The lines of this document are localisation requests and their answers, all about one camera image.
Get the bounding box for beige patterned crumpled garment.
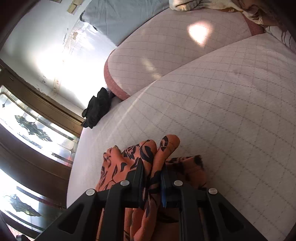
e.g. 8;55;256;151
169;0;264;25

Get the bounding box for black crumpled garment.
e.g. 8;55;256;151
81;87;115;129

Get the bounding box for grey blue pillow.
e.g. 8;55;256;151
80;0;169;46

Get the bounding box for wooden glass panel door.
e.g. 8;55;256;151
1;63;82;239

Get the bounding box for pink quilted mattress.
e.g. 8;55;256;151
67;33;295;240

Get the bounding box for pink quilted pillow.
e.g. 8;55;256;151
104;8;264;100

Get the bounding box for striped folded cloth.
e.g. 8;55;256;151
265;26;296;53

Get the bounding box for orange black floral garment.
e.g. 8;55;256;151
95;135;206;240

